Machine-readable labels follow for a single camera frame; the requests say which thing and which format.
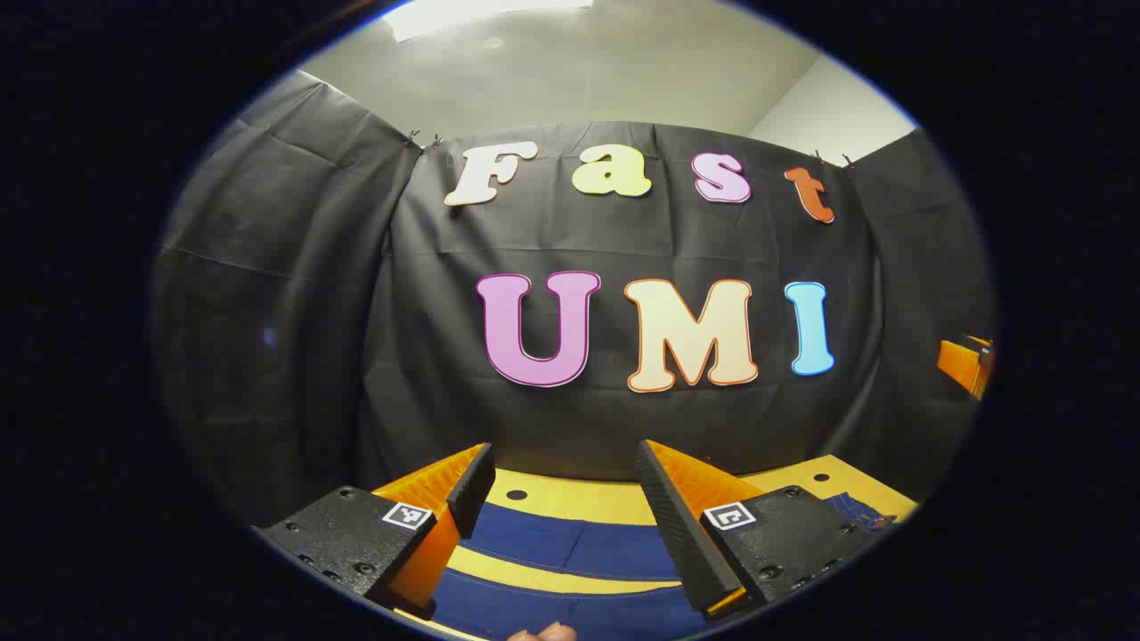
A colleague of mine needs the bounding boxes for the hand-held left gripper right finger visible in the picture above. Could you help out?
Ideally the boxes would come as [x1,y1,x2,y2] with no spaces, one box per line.
[636,438,879,622]

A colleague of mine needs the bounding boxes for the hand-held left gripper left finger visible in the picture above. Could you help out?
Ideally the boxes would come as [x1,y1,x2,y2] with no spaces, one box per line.
[254,442,497,621]

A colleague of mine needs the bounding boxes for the blue denim jeans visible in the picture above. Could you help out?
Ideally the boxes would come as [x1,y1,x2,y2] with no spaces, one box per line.
[426,492,897,641]

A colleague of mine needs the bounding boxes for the black backdrop cloth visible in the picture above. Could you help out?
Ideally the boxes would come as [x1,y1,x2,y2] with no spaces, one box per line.
[151,69,997,528]

